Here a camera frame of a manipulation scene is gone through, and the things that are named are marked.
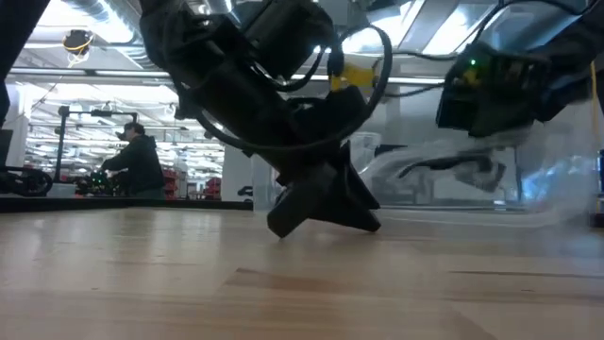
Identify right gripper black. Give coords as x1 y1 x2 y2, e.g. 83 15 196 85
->
398 46 556 193

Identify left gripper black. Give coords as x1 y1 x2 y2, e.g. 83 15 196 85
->
181 60 382 239

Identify clear plastic wrapper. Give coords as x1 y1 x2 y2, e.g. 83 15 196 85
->
362 98 604 229

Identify clear plastic storage box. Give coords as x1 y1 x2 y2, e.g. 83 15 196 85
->
252 131 383 213

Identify red storage bins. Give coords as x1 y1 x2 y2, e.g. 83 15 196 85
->
162 168 179 199
205 177 223 200

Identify black robot green lights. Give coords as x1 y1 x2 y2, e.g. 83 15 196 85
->
75 170 119 197

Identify black monitor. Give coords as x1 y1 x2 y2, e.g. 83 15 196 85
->
0 127 15 166

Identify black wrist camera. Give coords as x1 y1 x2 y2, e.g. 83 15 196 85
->
290 85 369 143
436 70 478 131

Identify black camera cable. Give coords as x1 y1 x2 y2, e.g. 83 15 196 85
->
384 0 591 99
195 25 394 153

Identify black aluminium table frame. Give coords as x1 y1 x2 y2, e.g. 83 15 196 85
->
0 196 604 228

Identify black robot rig frame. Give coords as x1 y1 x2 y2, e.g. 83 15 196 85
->
56 106 139 183

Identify black looped cable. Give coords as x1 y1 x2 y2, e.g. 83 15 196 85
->
0 165 54 198

